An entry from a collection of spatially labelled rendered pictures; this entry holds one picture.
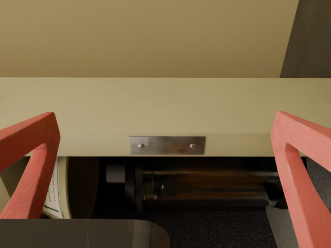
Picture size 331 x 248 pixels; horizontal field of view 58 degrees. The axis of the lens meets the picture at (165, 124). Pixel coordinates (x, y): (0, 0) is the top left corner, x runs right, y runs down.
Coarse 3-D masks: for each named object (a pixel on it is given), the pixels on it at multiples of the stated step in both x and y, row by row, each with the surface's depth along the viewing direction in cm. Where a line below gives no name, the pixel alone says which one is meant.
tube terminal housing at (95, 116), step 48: (0, 96) 32; (48, 96) 32; (96, 96) 32; (144, 96) 32; (192, 96) 32; (240, 96) 32; (288, 96) 33; (96, 144) 28; (240, 144) 28; (0, 192) 32
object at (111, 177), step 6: (126, 156) 41; (132, 156) 40; (126, 162) 40; (132, 162) 40; (108, 168) 42; (114, 168) 42; (120, 168) 42; (126, 168) 40; (132, 168) 39; (108, 174) 42; (114, 174) 42; (120, 174) 42; (126, 174) 40; (132, 174) 39; (108, 180) 42; (114, 180) 42; (120, 180) 42; (126, 180) 40; (132, 180) 39; (126, 186) 40; (132, 186) 39; (126, 192) 40; (132, 192) 39; (132, 198) 40
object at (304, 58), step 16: (304, 0) 56; (320, 0) 50; (304, 16) 56; (320, 16) 50; (304, 32) 56; (320, 32) 50; (288, 48) 63; (304, 48) 56; (320, 48) 50; (288, 64) 63; (304, 64) 56; (320, 64) 50
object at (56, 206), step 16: (64, 160) 35; (80, 160) 51; (96, 160) 52; (64, 176) 35; (80, 176) 50; (96, 176) 51; (48, 192) 36; (64, 192) 35; (80, 192) 49; (96, 192) 50; (48, 208) 37; (64, 208) 36; (80, 208) 47
